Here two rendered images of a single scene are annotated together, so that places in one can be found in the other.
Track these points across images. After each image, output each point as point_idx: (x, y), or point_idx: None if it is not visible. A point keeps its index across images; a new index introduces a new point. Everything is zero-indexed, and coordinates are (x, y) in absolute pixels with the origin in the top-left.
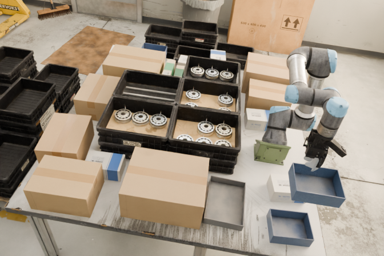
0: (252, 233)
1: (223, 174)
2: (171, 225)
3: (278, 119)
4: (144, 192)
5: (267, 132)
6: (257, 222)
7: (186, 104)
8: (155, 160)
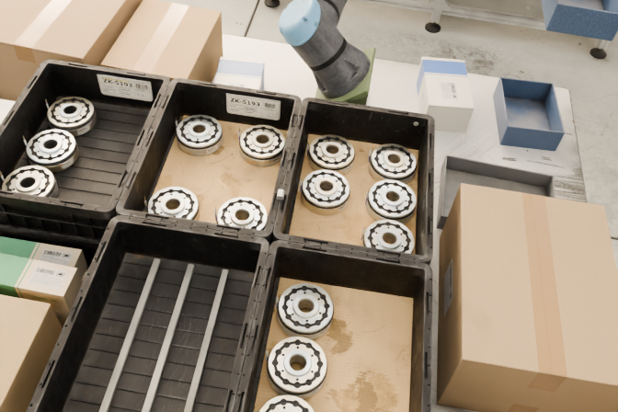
0: (544, 172)
1: None
2: None
3: (331, 29)
4: (612, 326)
5: (341, 70)
6: (520, 161)
7: (271, 211)
8: (501, 301)
